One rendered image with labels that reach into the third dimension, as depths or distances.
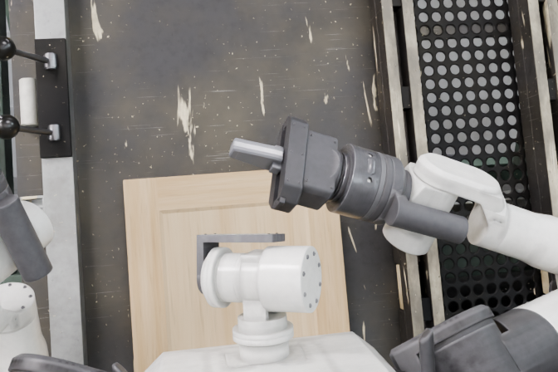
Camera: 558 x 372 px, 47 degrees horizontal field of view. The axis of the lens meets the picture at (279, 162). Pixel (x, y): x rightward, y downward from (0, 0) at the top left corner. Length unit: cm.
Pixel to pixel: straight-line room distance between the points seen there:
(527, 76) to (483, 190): 51
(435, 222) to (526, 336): 16
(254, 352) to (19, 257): 28
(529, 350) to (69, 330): 71
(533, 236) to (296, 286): 36
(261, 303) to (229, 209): 50
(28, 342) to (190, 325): 34
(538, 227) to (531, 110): 44
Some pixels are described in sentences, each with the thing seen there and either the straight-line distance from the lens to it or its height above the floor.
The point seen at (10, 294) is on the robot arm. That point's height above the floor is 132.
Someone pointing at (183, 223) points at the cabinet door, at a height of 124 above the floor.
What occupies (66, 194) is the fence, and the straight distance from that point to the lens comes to 112.
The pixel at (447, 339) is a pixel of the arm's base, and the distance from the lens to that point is 70.
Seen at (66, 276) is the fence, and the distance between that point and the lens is 112.
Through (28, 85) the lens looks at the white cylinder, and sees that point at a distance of 116.
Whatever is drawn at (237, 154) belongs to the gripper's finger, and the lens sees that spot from 75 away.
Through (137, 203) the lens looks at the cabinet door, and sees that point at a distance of 112.
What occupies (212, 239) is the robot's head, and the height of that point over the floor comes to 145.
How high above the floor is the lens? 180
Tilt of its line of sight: 25 degrees down
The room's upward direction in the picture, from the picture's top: straight up
